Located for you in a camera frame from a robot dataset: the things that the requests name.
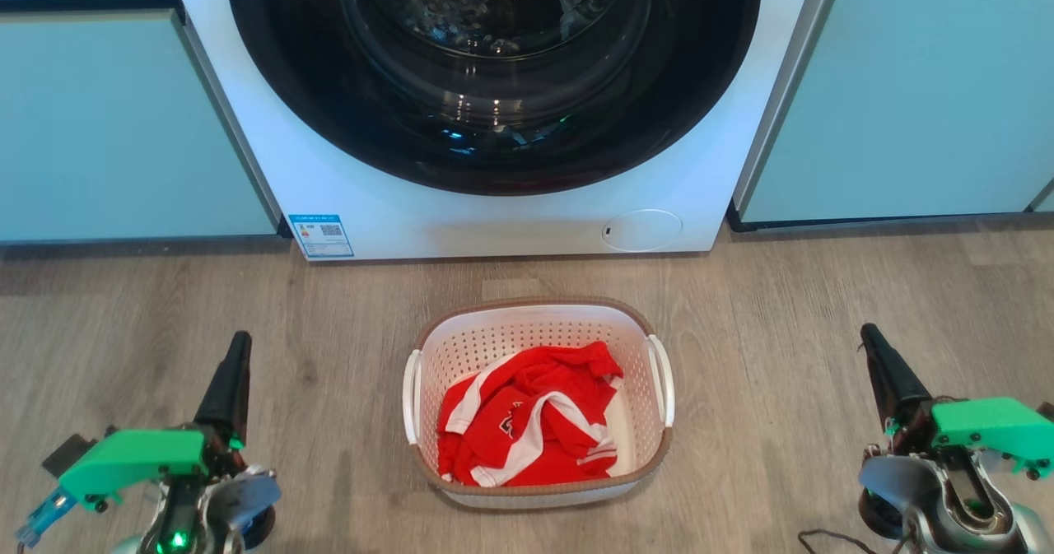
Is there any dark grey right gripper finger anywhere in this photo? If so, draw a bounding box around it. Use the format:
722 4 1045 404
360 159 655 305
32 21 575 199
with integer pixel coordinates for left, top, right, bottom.
860 324 935 454

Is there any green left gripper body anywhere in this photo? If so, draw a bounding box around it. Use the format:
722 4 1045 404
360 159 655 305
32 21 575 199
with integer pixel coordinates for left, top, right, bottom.
58 428 208 510

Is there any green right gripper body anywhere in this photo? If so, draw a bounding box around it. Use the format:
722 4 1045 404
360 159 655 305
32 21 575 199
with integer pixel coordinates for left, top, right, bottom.
930 397 1054 473

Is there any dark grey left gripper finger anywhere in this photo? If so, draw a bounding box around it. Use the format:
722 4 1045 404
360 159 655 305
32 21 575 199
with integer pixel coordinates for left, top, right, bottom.
194 331 253 456

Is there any white perforated laundry basket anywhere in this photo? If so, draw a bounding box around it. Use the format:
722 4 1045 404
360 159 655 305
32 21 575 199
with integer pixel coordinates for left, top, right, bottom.
402 296 676 510

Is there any black cabinet plinth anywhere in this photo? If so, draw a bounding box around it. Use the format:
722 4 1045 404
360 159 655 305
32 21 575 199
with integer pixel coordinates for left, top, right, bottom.
726 200 1034 233

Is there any blue energy label sticker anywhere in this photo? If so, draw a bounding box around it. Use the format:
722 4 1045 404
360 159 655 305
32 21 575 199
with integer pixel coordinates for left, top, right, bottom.
288 214 355 260

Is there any white front-load washing machine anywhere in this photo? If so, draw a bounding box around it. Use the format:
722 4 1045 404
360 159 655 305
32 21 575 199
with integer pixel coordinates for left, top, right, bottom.
165 0 842 262

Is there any round white filter cover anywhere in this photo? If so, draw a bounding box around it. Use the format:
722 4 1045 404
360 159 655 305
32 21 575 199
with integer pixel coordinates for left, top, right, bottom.
601 209 683 252

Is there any wide pale green cabinet door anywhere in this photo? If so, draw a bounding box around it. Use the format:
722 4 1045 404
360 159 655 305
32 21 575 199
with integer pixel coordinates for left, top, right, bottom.
739 0 1054 223

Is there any tall pale green cabinet door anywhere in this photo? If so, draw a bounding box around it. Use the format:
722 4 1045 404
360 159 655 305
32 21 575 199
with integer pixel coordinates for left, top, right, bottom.
0 9 278 244

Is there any red and white garment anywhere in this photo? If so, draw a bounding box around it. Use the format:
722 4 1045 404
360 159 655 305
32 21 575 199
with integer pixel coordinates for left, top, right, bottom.
436 341 624 488

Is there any dark round washing machine door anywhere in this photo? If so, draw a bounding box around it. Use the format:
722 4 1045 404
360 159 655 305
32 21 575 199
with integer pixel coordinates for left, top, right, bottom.
225 0 763 197

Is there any thin black cable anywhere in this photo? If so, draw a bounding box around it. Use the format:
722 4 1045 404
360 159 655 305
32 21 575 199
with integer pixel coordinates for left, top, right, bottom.
797 528 879 554

